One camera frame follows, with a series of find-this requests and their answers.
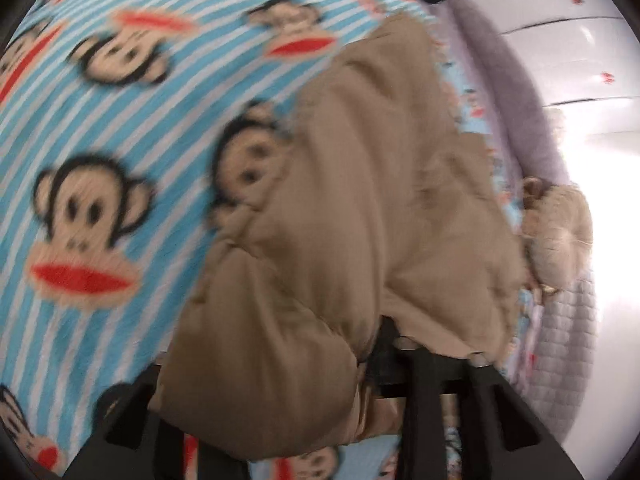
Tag blue monkey print blanket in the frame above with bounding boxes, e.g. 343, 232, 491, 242
0, 0, 532, 480

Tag white wardrobe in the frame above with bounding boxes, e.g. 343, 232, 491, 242
471, 0, 639, 134

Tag purple fleece blanket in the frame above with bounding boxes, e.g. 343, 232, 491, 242
432, 0, 570, 190

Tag grey quilted bed cover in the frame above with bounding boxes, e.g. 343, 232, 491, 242
523, 272, 598, 442

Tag round beige pleated cushion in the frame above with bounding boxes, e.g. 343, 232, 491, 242
530, 184, 592, 290

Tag tan puffer jacket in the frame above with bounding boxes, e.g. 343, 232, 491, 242
150, 14, 526, 460

